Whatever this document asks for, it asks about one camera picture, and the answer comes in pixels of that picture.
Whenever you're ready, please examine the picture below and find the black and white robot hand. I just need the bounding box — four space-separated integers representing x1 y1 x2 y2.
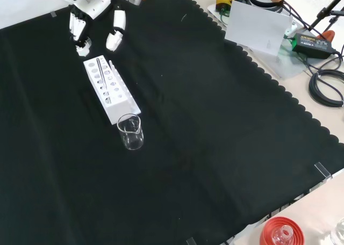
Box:
54 0 127 57

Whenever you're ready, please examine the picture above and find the clear glass rod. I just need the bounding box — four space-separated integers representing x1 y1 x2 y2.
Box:
96 57 108 90

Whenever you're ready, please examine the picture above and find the white test tube rack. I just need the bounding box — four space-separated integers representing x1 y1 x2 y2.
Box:
83 55 142 126

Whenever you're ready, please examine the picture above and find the clear glass beaker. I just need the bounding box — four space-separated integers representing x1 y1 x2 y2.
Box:
117 113 145 151

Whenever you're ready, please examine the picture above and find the black bench cloth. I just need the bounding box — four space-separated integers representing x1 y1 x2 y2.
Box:
0 0 344 245

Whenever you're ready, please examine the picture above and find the pale board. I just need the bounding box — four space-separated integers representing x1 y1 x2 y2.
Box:
224 0 294 57

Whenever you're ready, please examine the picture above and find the black power adapter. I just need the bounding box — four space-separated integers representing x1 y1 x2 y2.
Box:
291 32 338 60

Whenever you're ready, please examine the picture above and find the black tripod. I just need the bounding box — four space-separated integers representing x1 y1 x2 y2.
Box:
303 0 344 40

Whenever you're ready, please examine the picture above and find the orange tripod foot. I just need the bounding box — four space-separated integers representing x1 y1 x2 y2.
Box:
321 29 336 42

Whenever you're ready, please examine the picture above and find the clear glass flask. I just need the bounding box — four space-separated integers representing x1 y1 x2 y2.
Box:
271 225 295 245

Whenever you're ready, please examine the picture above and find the clear glassware piece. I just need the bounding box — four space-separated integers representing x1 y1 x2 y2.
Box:
329 217 344 245

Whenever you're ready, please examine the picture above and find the green cable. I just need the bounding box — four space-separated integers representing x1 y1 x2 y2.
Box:
218 8 231 24

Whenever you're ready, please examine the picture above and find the grey metal base plate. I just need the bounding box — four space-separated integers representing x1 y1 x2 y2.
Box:
206 2 320 81

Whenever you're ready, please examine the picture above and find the thin black adapter cable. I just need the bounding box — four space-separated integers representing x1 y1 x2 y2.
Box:
303 51 344 77

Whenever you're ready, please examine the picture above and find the coiled black cable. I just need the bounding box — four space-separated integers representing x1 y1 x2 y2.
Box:
308 69 344 108

